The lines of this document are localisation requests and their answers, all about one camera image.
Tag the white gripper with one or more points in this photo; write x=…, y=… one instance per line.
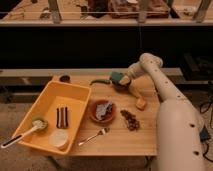
x=132, y=72

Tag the green sponge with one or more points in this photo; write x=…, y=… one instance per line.
x=115, y=77

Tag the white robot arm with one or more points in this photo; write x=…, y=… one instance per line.
x=178, y=123

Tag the brown clay bowl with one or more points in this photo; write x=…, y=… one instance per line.
x=110, y=115

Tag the dark green pepper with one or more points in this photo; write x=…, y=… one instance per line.
x=102, y=81

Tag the orange toy fruit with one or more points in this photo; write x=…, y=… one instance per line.
x=141, y=104

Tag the crumpled grey cloth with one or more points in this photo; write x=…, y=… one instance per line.
x=102, y=109

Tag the dark brown grape bunch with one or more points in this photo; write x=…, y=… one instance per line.
x=130, y=120

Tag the wooden table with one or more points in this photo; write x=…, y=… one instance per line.
x=119, y=141

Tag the silver metal fork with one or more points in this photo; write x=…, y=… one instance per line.
x=100, y=132

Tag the small dark cup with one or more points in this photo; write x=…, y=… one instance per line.
x=65, y=78

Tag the yellow plastic bin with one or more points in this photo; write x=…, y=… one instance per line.
x=54, y=96

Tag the dark brown ridged object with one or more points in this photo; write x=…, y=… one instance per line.
x=62, y=118

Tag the black box device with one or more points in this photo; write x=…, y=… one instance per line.
x=204, y=134

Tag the white round cup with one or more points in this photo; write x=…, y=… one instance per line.
x=59, y=138

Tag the white green dish brush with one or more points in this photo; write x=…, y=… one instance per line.
x=37, y=125

